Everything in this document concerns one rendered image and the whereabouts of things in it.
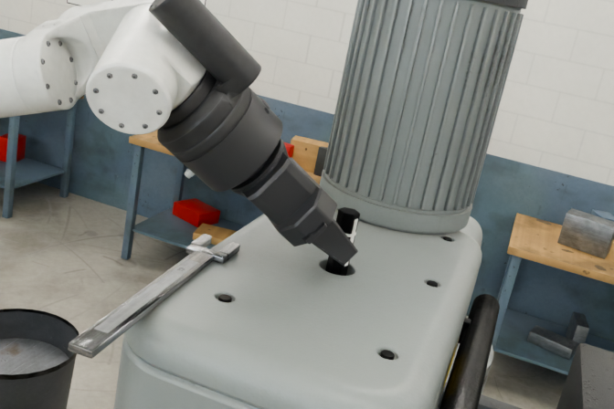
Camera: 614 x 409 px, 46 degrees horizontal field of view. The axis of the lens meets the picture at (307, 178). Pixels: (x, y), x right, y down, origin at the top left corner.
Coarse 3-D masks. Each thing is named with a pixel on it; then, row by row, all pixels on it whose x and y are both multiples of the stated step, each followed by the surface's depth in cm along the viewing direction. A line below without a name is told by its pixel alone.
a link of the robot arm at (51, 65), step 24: (120, 0) 61; (144, 0) 60; (48, 24) 60; (72, 24) 60; (96, 24) 61; (24, 48) 58; (48, 48) 59; (72, 48) 62; (96, 48) 62; (24, 72) 57; (48, 72) 58; (72, 72) 62; (24, 96) 58; (48, 96) 58; (72, 96) 62
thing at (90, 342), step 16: (208, 240) 71; (192, 256) 66; (208, 256) 67; (224, 256) 68; (176, 272) 62; (192, 272) 63; (144, 288) 58; (160, 288) 59; (176, 288) 60; (128, 304) 55; (144, 304) 56; (112, 320) 53; (128, 320) 53; (80, 336) 50; (96, 336) 50; (112, 336) 51; (80, 352) 49; (96, 352) 49
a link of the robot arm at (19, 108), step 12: (0, 48) 58; (12, 48) 58; (0, 60) 58; (0, 72) 58; (12, 72) 57; (0, 84) 58; (12, 84) 58; (0, 96) 58; (12, 96) 58; (0, 108) 59; (12, 108) 59; (24, 108) 59
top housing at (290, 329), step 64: (256, 256) 71; (320, 256) 74; (384, 256) 77; (448, 256) 81; (192, 320) 56; (256, 320) 58; (320, 320) 60; (384, 320) 63; (448, 320) 66; (128, 384) 57; (192, 384) 54; (256, 384) 52; (320, 384) 52; (384, 384) 53
